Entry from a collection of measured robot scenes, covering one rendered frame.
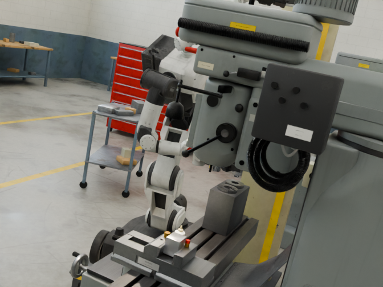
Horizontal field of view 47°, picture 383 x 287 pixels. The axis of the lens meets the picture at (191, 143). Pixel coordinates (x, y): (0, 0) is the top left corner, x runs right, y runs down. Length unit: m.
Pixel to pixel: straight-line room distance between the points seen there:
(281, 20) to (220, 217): 0.91
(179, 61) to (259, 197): 1.65
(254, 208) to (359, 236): 2.16
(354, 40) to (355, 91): 9.18
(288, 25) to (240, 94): 0.27
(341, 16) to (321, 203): 0.59
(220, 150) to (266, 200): 1.96
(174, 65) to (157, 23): 9.92
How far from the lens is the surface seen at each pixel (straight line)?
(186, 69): 2.15
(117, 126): 7.33
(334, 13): 1.51
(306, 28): 1.48
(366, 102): 1.47
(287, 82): 1.23
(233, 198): 1.94
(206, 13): 1.57
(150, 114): 2.11
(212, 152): 1.61
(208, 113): 1.59
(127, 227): 2.78
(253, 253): 3.68
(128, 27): 12.51
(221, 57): 1.55
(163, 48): 2.29
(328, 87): 1.21
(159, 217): 2.60
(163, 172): 2.39
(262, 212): 3.55
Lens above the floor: 1.75
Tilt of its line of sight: 13 degrees down
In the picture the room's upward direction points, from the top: 12 degrees clockwise
